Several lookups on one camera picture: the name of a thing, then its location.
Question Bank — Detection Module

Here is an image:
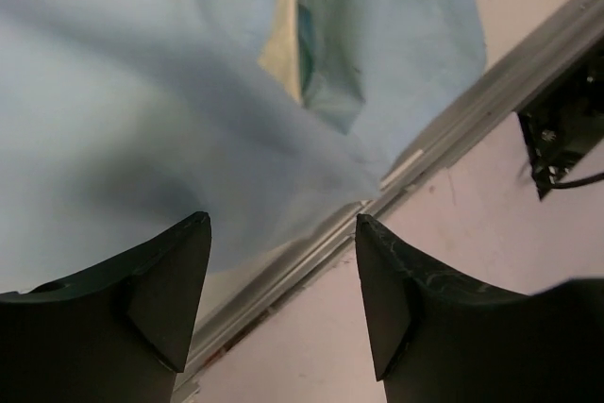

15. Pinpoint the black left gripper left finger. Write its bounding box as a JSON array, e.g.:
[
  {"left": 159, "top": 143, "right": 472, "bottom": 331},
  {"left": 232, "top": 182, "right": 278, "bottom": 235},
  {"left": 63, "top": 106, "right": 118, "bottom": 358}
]
[{"left": 1, "top": 211, "right": 211, "bottom": 402}]

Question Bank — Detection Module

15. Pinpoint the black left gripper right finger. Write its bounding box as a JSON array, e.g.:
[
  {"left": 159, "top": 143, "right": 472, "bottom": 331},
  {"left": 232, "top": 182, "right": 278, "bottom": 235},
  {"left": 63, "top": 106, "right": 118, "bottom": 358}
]
[{"left": 355, "top": 214, "right": 603, "bottom": 402}]

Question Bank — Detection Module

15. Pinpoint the light blue pillowcase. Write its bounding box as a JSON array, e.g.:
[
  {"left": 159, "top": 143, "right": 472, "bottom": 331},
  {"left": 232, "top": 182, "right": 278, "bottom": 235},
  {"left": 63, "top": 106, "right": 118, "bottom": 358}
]
[{"left": 1, "top": 0, "right": 485, "bottom": 292}]

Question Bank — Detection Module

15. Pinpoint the cream quilted pillow yellow edge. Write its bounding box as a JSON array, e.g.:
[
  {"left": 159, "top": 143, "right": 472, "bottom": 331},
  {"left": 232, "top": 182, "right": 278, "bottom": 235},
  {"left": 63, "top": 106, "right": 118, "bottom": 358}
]
[{"left": 258, "top": 0, "right": 302, "bottom": 105}]

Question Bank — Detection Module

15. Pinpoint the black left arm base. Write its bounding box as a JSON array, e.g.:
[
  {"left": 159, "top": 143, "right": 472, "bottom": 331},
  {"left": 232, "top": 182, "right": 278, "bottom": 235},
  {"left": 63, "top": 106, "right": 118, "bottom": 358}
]
[{"left": 517, "top": 50, "right": 603, "bottom": 198}]

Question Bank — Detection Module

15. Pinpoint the aluminium table front rail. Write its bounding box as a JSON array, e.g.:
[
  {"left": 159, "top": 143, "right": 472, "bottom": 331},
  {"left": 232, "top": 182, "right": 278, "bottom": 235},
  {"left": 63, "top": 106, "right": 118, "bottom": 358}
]
[{"left": 172, "top": 0, "right": 604, "bottom": 403}]

